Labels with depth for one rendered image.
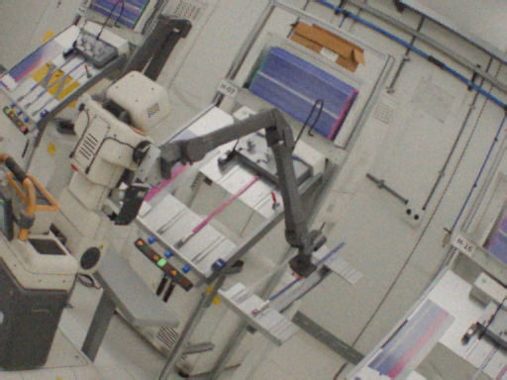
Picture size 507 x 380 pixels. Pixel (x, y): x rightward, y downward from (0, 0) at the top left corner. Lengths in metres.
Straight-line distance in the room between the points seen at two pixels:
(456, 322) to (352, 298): 2.00
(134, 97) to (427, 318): 1.46
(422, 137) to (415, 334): 2.09
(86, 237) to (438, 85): 2.87
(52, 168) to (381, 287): 2.29
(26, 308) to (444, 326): 1.69
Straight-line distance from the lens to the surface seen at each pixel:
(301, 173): 3.08
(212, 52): 5.43
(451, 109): 4.51
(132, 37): 3.98
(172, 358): 3.05
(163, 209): 3.11
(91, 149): 2.31
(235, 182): 3.15
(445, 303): 2.85
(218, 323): 3.24
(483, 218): 3.04
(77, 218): 2.41
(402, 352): 2.68
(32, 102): 3.92
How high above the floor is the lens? 1.73
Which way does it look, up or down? 13 degrees down
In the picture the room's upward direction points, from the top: 28 degrees clockwise
